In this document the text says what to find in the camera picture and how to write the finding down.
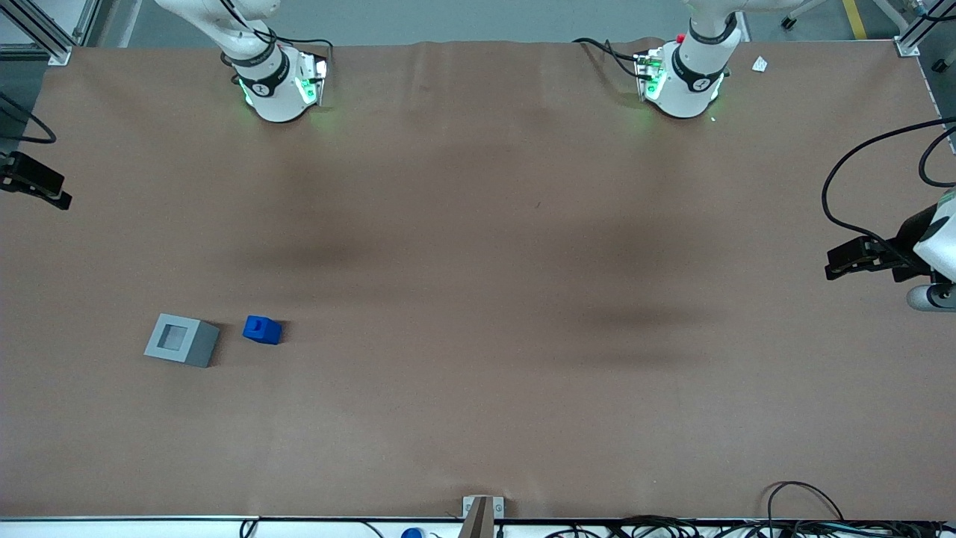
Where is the long black looped cable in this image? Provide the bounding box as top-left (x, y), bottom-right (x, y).
top-left (822, 117), bottom-right (956, 277)

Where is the tangled black cable bundle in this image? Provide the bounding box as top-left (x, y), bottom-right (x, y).
top-left (545, 514), bottom-right (956, 538)

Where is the gray square base block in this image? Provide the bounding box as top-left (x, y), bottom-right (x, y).
top-left (143, 313), bottom-right (221, 368)

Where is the short black looped cable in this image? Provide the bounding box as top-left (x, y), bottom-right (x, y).
top-left (919, 126), bottom-right (956, 188)

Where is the white stand leg with caster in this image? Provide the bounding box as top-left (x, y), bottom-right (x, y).
top-left (777, 0), bottom-right (834, 31)

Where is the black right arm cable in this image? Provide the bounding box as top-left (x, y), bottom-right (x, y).
top-left (0, 91), bottom-right (58, 144)

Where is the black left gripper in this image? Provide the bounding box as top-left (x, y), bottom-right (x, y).
top-left (825, 204), bottom-right (940, 283)

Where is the black base cable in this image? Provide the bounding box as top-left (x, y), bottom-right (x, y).
top-left (220, 0), bottom-right (335, 75)
top-left (574, 37), bottom-right (654, 79)

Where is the metal mounting bracket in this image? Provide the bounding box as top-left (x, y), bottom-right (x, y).
top-left (462, 495), bottom-right (506, 520)

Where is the brown table cover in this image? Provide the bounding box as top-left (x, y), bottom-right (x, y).
top-left (0, 37), bottom-right (956, 522)

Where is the aluminium frame post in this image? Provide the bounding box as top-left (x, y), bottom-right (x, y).
top-left (893, 0), bottom-right (956, 59)
top-left (0, 0), bottom-right (102, 67)

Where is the blue plastic part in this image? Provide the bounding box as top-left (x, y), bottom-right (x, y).
top-left (243, 315), bottom-right (283, 346)

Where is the black right base cable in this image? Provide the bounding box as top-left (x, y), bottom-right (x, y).
top-left (220, 0), bottom-right (335, 75)

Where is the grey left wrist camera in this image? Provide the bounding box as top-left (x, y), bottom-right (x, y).
top-left (906, 282), bottom-right (956, 312)

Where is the black left base cable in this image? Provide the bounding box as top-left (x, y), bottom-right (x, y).
top-left (574, 37), bottom-right (654, 79)

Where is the black arched cable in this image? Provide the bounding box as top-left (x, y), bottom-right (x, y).
top-left (766, 481), bottom-right (846, 524)

